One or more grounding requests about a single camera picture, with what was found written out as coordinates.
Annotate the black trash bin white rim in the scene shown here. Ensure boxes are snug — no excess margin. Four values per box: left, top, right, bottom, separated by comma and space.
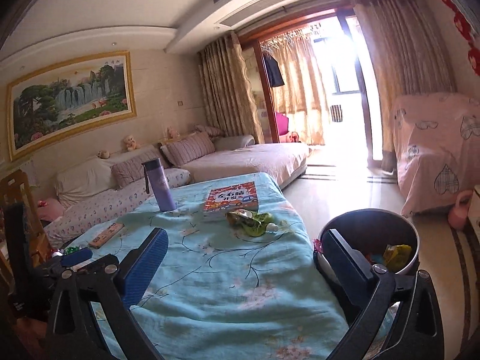
314, 208, 420, 292

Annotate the green plastic bottle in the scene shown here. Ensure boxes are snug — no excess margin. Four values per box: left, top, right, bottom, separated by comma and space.
51, 246, 80, 258

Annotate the wooden remote control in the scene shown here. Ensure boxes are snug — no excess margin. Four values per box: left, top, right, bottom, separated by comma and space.
89, 223, 125, 249

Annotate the sofa with pink cover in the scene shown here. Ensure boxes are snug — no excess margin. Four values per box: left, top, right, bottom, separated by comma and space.
37, 136, 310, 248

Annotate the white cushion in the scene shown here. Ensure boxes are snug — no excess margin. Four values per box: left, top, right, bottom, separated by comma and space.
54, 157, 116, 208

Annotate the purple thermos bottle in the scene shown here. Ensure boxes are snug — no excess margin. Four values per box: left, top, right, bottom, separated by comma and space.
142, 158, 176, 212

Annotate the pink kettlebell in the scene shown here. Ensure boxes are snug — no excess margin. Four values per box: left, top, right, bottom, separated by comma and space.
448, 190, 473, 231

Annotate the light blue floral blanket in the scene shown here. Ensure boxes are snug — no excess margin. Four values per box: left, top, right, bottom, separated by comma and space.
63, 171, 399, 360

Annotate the small teddy bear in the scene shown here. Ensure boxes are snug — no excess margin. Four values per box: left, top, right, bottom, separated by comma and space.
123, 135, 141, 152

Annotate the green yellow snack wrapper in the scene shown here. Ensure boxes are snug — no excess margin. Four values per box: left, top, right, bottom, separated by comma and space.
226, 209, 279, 237

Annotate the striped pink pillow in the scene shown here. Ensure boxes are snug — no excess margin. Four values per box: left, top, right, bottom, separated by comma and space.
160, 133, 216, 167

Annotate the framed waterfall landscape painting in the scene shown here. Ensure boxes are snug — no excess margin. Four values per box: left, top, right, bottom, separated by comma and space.
6, 51, 137, 161

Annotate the red children's book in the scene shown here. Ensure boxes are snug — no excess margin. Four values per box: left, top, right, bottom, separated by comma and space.
202, 181, 259, 219

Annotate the pink heart-pattern covered furniture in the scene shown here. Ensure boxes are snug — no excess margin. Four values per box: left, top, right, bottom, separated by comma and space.
391, 93, 479, 217

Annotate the beige pleated curtain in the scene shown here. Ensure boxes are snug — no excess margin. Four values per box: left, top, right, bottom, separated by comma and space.
199, 32, 264, 144

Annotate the dark hanging garment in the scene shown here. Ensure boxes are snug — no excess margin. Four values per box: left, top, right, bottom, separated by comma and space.
262, 53, 285, 88

